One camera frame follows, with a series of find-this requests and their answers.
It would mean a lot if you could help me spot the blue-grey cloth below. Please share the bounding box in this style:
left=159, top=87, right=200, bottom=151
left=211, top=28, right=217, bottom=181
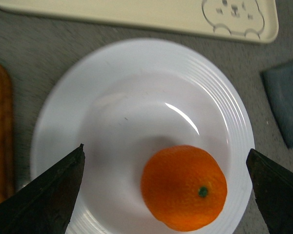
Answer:
left=261, top=60, right=293, bottom=150

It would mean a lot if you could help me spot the wooden cutting board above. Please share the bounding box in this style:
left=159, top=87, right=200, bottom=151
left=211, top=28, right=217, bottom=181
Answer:
left=0, top=64, right=15, bottom=203

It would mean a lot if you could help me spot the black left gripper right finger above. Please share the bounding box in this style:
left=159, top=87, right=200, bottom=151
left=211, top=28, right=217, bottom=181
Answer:
left=246, top=149, right=293, bottom=234

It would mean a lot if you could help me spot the beige bear tray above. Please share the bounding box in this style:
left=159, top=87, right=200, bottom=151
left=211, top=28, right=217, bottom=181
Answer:
left=0, top=0, right=279, bottom=44

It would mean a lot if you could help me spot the orange mandarin fruit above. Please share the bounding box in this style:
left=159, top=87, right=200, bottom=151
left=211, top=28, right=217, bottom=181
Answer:
left=140, top=145, right=228, bottom=232

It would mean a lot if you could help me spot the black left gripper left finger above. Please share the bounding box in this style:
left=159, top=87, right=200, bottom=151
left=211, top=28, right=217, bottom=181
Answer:
left=0, top=144, right=85, bottom=234

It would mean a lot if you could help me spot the white ridged plate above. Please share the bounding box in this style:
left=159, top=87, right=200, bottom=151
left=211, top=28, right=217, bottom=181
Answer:
left=30, top=39, right=254, bottom=234

